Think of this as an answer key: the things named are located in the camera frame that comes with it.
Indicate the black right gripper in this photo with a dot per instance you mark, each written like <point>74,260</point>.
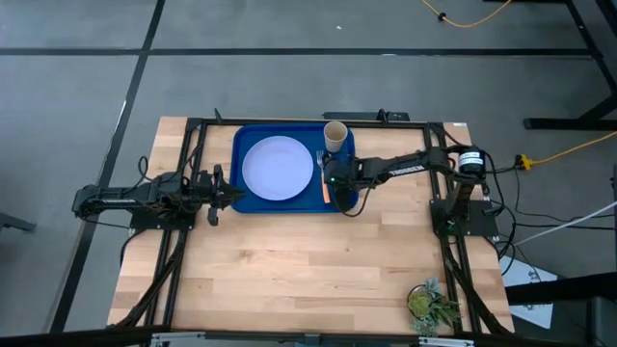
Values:
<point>352,173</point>

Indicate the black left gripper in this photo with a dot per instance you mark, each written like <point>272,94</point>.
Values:
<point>207,190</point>

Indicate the beige paper cup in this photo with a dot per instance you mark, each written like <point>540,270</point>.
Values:
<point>335,136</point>

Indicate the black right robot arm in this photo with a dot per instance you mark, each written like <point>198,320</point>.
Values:
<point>405,166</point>

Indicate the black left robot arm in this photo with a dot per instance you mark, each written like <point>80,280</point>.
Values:
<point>115,196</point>

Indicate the blue plastic tray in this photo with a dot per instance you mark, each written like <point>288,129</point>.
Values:
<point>241,144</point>

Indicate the green succulent in black pot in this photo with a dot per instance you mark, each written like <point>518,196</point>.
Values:
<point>429,306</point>

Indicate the white paper sheet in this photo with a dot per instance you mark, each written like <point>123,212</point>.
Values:
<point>528,289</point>

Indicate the black aluminium table frame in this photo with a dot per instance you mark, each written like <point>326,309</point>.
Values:
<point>308,121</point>

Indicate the black camera mount crossbar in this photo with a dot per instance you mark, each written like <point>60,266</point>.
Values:
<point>241,336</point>

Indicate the black desk leg frame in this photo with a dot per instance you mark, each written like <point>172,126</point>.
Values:
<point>585,118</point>

